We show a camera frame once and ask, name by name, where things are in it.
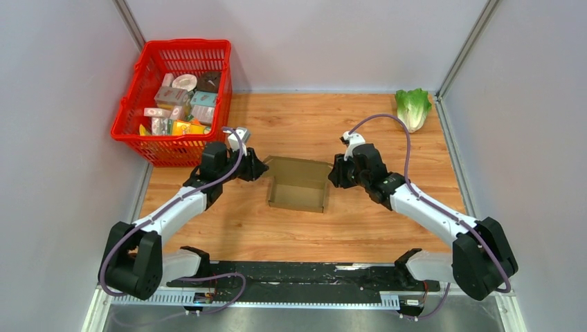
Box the pink grey carton box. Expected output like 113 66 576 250
154 86 190 107

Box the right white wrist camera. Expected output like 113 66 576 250
341 131 365 161

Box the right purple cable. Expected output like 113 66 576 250
347 113 512 294

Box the teal small box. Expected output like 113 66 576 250
190 91 218 107

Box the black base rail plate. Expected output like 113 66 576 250
169 261 440 304

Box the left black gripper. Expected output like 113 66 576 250
218 145 269 184

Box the orange yellow snack packet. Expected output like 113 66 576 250
171 120 211 136

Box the dark brown round item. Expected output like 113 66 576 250
196 71 222 93

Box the brown cardboard paper box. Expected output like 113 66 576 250
263 156 332 213

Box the pink white small box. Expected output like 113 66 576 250
143 107 172 118

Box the red plastic shopping basket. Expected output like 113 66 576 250
111 39 232 167

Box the white perforated cable tray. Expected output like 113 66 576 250
146 293 401 308

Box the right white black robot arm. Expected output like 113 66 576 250
328 143 519 301

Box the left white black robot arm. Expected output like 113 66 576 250
98 142 269 300

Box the green lettuce head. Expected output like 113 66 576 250
395 88 432 133

